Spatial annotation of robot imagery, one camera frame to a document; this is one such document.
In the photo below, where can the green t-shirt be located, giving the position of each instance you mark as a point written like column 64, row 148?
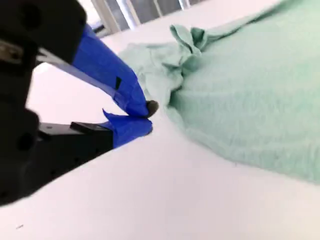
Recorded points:
column 250, row 100

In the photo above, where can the white window frame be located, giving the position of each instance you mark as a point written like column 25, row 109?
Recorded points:
column 125, row 12

